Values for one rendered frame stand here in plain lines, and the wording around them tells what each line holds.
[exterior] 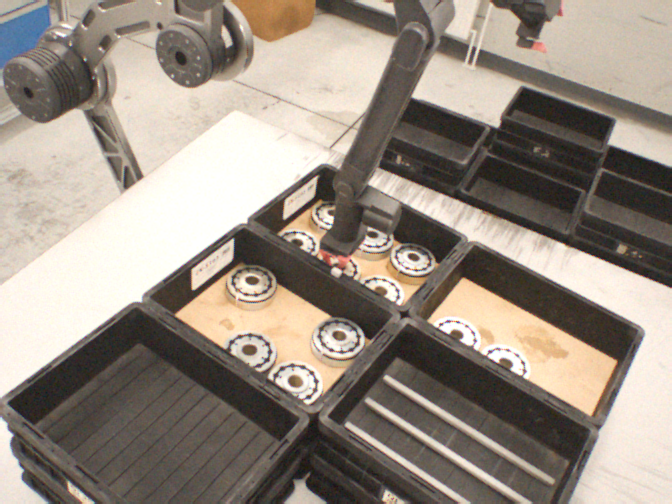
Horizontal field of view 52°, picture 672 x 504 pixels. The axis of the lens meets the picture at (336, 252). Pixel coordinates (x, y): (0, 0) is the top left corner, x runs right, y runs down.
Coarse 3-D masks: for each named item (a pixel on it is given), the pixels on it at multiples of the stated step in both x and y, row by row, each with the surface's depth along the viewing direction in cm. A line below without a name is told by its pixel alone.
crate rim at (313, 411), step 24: (216, 240) 141; (264, 240) 144; (192, 264) 135; (312, 264) 140; (168, 312) 125; (384, 336) 128; (240, 360) 120; (360, 360) 124; (264, 384) 117; (312, 408) 115
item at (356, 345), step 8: (328, 320) 139; (336, 320) 139; (344, 320) 139; (320, 328) 137; (328, 328) 137; (352, 328) 138; (320, 336) 136; (352, 336) 136; (360, 336) 137; (320, 344) 134; (328, 344) 134; (352, 344) 135; (360, 344) 135; (328, 352) 133; (336, 352) 133; (344, 352) 133; (352, 352) 133
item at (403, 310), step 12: (324, 168) 165; (336, 168) 165; (300, 180) 160; (288, 192) 156; (276, 204) 153; (252, 216) 148; (420, 216) 156; (264, 228) 146; (444, 228) 154; (300, 252) 142; (456, 252) 149; (324, 264) 140; (444, 264) 145; (348, 276) 139; (432, 276) 142; (360, 288) 137; (420, 288) 139; (384, 300) 135; (408, 300) 136
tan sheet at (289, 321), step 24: (240, 264) 151; (216, 288) 145; (192, 312) 139; (216, 312) 140; (240, 312) 141; (264, 312) 142; (288, 312) 143; (312, 312) 144; (216, 336) 136; (288, 336) 138; (288, 360) 134; (312, 360) 135
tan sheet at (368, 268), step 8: (320, 200) 171; (312, 208) 169; (304, 216) 166; (296, 224) 164; (304, 224) 164; (280, 232) 161; (312, 232) 162; (392, 248) 162; (352, 256) 158; (360, 264) 157; (368, 264) 157; (376, 264) 157; (384, 264) 158; (368, 272) 155; (376, 272) 155; (384, 272) 156; (360, 280) 153; (408, 288) 153; (416, 288) 153; (408, 296) 151
